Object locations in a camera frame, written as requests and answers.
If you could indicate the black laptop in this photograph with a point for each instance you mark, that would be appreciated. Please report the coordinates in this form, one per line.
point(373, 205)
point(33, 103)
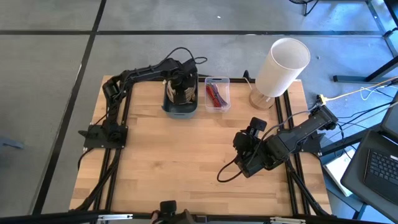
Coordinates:
point(373, 168)

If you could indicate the black metal floor fan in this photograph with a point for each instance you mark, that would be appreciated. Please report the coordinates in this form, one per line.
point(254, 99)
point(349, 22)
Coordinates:
point(297, 1)

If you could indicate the dark laptop lid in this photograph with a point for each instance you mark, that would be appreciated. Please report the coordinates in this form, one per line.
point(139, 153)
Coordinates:
point(391, 121)

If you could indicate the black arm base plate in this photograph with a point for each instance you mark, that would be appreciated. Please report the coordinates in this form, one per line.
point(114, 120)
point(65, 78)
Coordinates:
point(314, 146)
point(93, 140)

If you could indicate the clear plastic bin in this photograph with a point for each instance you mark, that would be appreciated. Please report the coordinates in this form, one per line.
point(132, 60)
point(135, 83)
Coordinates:
point(224, 107)

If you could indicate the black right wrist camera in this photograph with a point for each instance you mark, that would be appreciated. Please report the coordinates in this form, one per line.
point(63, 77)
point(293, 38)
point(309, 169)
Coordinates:
point(258, 126)

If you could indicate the white lamp with wooden base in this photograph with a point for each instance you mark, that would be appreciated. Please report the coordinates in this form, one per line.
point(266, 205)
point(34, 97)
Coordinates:
point(280, 68)

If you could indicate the silver frame bracket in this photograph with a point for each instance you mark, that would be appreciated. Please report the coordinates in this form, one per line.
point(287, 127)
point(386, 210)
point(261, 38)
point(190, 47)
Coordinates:
point(287, 220)

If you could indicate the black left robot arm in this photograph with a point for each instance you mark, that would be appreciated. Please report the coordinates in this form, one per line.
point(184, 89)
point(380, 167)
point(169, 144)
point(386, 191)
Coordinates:
point(143, 72)

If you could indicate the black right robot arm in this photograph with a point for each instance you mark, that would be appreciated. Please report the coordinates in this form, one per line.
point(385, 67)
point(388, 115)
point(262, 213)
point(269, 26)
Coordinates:
point(298, 133)

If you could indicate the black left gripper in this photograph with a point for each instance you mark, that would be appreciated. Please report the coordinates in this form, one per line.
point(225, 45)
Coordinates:
point(183, 81)

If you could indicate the blue-grey plastic bin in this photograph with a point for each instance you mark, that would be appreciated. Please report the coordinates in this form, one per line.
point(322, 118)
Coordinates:
point(180, 112)

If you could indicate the black curved clamp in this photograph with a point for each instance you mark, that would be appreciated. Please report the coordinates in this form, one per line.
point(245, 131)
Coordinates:
point(246, 74)

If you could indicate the white book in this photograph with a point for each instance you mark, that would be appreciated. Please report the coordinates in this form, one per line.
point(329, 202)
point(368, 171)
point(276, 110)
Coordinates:
point(337, 169)

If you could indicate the black side desk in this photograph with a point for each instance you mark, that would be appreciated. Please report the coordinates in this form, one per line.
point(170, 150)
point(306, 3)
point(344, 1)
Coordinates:
point(351, 78)

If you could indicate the black aluminium table frame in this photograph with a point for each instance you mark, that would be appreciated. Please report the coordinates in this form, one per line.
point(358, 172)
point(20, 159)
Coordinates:
point(287, 112)

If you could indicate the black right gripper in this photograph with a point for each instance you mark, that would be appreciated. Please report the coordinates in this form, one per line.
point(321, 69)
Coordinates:
point(258, 158)

